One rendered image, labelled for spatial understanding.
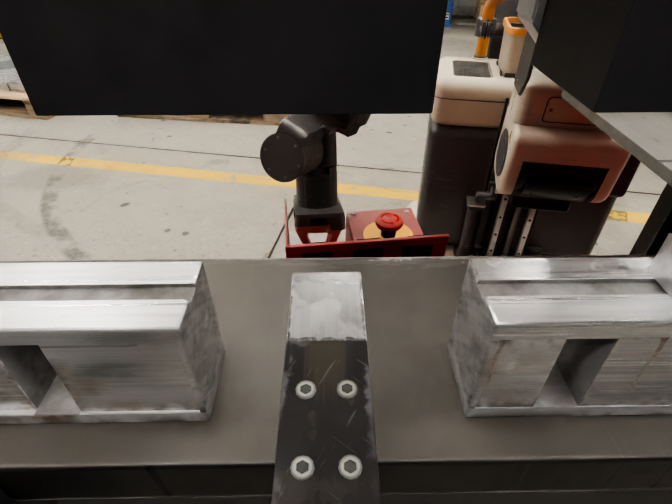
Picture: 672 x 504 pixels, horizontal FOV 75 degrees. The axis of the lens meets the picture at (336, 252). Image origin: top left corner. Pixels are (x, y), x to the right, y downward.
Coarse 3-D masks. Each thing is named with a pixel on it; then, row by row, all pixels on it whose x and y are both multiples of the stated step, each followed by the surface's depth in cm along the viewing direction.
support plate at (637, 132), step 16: (592, 112) 42; (624, 112) 41; (640, 112) 41; (656, 112) 41; (608, 128) 39; (624, 128) 38; (640, 128) 38; (656, 128) 38; (624, 144) 37; (640, 144) 36; (656, 144) 36; (640, 160) 35; (656, 160) 34
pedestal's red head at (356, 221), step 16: (400, 208) 69; (352, 224) 65; (368, 224) 65; (416, 224) 65; (288, 240) 58; (352, 240) 52; (368, 240) 52; (384, 240) 52; (400, 240) 52; (416, 240) 53; (432, 240) 53; (448, 240) 53; (288, 256) 52; (304, 256) 52; (320, 256) 52; (336, 256) 53; (352, 256) 53; (368, 256) 53; (384, 256) 54; (400, 256) 54; (416, 256) 54; (432, 256) 55
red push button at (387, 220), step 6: (378, 216) 62; (384, 216) 61; (390, 216) 61; (396, 216) 62; (378, 222) 61; (384, 222) 60; (390, 222) 60; (396, 222) 60; (402, 222) 61; (384, 228) 60; (390, 228) 60; (396, 228) 60; (384, 234) 62; (390, 234) 62
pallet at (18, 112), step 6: (0, 90) 306; (6, 90) 306; (0, 96) 298; (6, 96) 297; (12, 96) 297; (18, 96) 296; (24, 96) 296; (24, 102) 296; (0, 108) 311; (6, 108) 311; (12, 108) 311; (18, 108) 311; (30, 108) 298; (0, 114) 307; (6, 114) 306; (12, 114) 305; (18, 114) 303; (24, 114) 303; (30, 114) 302
